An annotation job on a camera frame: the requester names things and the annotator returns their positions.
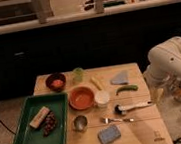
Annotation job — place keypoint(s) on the tan wooden block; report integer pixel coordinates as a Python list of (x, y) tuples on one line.
[(39, 117)]

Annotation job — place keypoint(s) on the green translucent cup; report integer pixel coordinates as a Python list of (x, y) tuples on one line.
[(77, 75)]

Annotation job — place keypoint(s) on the small metal cup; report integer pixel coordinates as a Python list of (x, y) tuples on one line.
[(80, 123)]

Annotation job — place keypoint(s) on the dark grape bunch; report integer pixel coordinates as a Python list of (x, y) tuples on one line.
[(50, 124)]

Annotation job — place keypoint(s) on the dark red small bowl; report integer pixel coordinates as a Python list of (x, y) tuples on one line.
[(52, 78)]

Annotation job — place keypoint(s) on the yellow banana piece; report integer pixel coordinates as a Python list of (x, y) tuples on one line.
[(96, 83)]

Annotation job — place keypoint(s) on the metal fork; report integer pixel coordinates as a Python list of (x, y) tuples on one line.
[(108, 120)]

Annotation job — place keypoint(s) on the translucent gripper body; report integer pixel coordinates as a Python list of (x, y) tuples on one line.
[(155, 80)]

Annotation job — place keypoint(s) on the orange-red bowl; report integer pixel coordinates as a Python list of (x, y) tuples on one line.
[(81, 98)]

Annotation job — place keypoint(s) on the green plastic tray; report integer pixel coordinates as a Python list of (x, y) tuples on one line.
[(43, 132)]

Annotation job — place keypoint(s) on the white cup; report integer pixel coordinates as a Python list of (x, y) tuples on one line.
[(102, 98)]

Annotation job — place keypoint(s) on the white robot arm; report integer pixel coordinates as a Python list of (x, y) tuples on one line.
[(164, 66)]

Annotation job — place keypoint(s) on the blue sponge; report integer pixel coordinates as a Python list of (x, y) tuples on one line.
[(108, 135)]

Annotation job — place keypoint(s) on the orange fruit in bowl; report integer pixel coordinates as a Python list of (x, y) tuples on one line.
[(57, 83)]

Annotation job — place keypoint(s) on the green chili pepper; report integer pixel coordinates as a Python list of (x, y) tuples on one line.
[(126, 88)]

